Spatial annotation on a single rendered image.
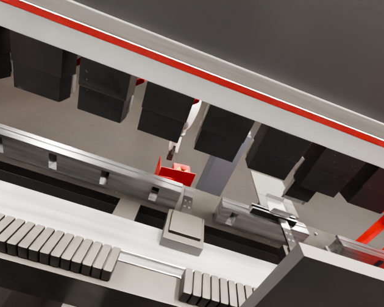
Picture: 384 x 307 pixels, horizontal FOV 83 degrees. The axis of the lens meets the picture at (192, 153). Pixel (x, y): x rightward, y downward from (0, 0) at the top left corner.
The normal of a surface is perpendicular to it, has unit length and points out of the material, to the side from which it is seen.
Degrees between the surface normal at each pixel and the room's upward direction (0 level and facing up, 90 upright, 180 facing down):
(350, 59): 90
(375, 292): 90
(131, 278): 0
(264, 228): 90
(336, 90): 90
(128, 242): 0
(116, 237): 0
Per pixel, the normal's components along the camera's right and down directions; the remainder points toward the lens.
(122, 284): 0.33, -0.81
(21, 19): -0.07, 0.48
